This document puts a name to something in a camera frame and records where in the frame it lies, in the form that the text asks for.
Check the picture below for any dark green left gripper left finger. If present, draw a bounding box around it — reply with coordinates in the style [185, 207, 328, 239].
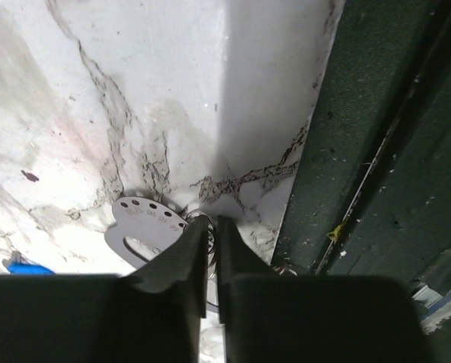
[0, 216, 208, 362]

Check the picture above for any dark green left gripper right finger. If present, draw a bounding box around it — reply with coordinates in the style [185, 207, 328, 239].
[216, 217, 432, 362]

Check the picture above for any clear plastic key organizer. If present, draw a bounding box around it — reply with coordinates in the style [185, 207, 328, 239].
[104, 196, 188, 268]

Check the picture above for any blue capped key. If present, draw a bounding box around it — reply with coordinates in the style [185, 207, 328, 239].
[7, 263, 54, 275]

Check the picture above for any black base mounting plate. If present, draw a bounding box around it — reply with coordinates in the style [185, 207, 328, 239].
[272, 1, 451, 295]

